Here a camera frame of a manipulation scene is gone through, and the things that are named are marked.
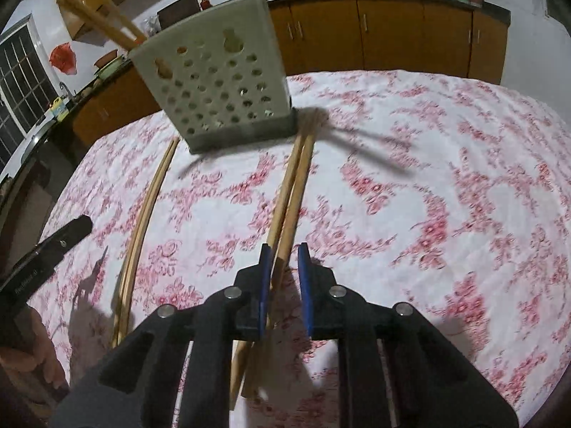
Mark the yellow dish soap bottle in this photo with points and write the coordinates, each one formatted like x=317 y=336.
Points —
x=57 y=107

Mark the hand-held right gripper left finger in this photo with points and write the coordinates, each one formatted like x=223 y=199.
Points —
x=264 y=290

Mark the pink floral tablecloth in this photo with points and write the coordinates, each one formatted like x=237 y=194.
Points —
x=401 y=187

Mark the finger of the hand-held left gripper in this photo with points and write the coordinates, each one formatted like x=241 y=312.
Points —
x=67 y=236

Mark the barred window beside sink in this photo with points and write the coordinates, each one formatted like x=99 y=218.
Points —
x=20 y=84

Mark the wooden lower kitchen cabinets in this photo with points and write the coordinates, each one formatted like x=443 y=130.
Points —
x=392 y=31

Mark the wooden chopstick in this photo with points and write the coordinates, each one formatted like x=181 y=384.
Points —
x=296 y=205
x=281 y=205
x=145 y=232
x=96 y=20
x=137 y=232
x=127 y=22

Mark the clear plastic bag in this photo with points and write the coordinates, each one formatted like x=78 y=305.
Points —
x=151 y=24

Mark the person's left hand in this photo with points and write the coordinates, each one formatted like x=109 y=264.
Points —
x=40 y=356

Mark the hanging red plastic bag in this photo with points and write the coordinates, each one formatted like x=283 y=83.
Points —
x=62 y=58

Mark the red basin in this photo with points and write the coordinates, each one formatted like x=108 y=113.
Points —
x=108 y=58

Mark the dark cutting board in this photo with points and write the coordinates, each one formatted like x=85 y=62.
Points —
x=178 y=11

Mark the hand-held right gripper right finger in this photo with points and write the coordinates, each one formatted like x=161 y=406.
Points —
x=305 y=290

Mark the green basin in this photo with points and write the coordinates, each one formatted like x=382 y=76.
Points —
x=109 y=71

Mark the small red bottle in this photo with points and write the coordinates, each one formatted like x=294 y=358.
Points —
x=205 y=2

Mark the pale green perforated chopstick holder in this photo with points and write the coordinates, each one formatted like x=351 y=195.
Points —
x=214 y=93

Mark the metal sink faucet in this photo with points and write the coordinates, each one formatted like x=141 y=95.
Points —
x=66 y=89

